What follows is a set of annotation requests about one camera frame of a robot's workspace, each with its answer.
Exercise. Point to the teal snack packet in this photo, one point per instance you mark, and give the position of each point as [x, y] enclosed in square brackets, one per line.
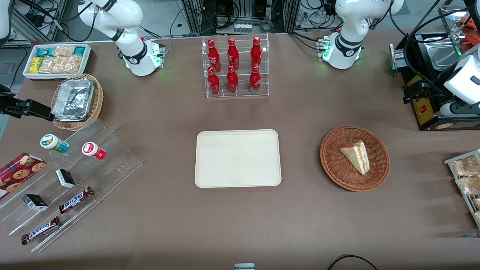
[45, 51]
[79, 50]

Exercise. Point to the white power strip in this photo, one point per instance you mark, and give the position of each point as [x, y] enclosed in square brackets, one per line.
[242, 27]

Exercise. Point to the cream plastic tray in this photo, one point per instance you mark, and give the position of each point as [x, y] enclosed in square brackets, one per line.
[238, 159]

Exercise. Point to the white plastic snack bin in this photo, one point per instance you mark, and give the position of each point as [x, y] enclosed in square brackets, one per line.
[88, 62]

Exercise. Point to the yellow snack packet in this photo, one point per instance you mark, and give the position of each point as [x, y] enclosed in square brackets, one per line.
[35, 65]

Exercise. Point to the red cola bottle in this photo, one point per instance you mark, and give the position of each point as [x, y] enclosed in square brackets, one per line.
[213, 56]
[213, 83]
[232, 81]
[256, 52]
[255, 80]
[233, 54]

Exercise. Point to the clear bag of pastries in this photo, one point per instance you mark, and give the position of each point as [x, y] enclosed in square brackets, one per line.
[465, 167]
[468, 185]

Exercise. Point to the Snickers chocolate bar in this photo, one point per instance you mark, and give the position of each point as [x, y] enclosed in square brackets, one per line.
[75, 200]
[40, 230]

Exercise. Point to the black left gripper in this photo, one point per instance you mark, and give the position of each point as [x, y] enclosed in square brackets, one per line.
[428, 91]

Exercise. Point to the stack of foil trays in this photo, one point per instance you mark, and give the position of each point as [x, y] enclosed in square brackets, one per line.
[73, 99]

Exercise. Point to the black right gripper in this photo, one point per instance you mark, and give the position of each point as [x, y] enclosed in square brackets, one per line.
[8, 105]

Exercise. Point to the light tan wicker basket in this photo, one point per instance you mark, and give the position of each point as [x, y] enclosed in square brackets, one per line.
[98, 101]

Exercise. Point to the red plaid cookie box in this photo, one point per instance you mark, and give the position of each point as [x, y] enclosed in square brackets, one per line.
[18, 172]

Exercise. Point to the clear acrylic bottle rack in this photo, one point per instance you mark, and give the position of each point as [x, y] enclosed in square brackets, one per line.
[242, 80]

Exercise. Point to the brown round wicker basket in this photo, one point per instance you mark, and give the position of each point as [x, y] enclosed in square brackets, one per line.
[333, 165]

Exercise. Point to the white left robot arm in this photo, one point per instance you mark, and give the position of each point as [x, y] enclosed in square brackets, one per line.
[348, 22]

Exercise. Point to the black machine with yellow label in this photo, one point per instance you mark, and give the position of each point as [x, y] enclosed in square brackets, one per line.
[431, 116]

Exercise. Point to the triangular sandwich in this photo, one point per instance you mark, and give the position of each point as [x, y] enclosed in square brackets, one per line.
[356, 157]

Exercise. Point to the clear acrylic stepped shelf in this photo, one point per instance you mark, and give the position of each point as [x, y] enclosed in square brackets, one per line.
[112, 161]

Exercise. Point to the steel pan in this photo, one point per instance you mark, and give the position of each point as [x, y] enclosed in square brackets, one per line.
[442, 54]

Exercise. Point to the green lidded yogurt cup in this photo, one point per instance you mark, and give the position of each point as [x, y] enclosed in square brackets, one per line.
[50, 141]

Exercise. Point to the small black box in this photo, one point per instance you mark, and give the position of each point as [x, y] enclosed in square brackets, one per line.
[65, 178]
[35, 202]

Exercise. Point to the small clear cracker bag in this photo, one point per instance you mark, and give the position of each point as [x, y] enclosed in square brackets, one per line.
[63, 51]

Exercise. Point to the large clear cracker bag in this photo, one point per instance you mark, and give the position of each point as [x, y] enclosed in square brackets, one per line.
[60, 65]

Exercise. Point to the small grey device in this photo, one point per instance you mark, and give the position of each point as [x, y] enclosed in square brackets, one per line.
[244, 266]

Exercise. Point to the red lidded yogurt cup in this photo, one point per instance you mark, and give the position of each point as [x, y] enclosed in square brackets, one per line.
[90, 149]

